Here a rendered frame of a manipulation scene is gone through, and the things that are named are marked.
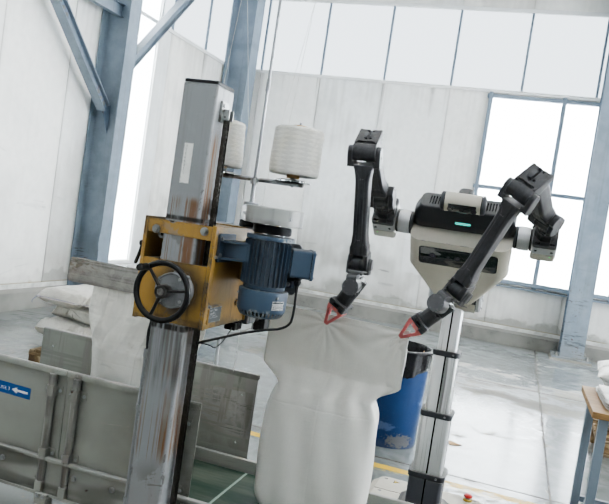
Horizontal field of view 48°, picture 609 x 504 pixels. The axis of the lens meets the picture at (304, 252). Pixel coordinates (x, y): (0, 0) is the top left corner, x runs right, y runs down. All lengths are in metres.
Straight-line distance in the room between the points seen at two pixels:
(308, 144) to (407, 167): 8.35
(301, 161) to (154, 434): 0.95
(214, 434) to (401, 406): 1.88
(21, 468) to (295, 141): 1.55
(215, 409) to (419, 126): 8.08
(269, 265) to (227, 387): 0.97
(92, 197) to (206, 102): 6.29
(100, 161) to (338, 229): 4.02
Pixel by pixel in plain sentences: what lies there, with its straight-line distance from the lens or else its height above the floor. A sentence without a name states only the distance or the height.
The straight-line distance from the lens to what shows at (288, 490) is 2.49.
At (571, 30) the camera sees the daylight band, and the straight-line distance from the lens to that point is 10.78.
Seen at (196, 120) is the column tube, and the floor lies 1.64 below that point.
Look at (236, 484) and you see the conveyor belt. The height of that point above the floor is 0.38.
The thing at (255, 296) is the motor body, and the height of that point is 1.15.
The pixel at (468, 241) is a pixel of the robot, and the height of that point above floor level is 1.40.
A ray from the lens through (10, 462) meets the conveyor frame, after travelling 2.85.
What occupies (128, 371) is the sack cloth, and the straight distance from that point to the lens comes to 2.64.
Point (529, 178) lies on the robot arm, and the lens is 2.20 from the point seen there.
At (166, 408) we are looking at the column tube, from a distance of 2.17.
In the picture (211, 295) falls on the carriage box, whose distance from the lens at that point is 2.10.
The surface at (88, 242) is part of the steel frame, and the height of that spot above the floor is 0.73.
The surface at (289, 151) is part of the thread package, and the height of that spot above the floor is 1.60.
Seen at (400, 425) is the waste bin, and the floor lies 0.16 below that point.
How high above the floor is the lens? 1.41
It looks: 3 degrees down
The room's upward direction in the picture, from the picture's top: 8 degrees clockwise
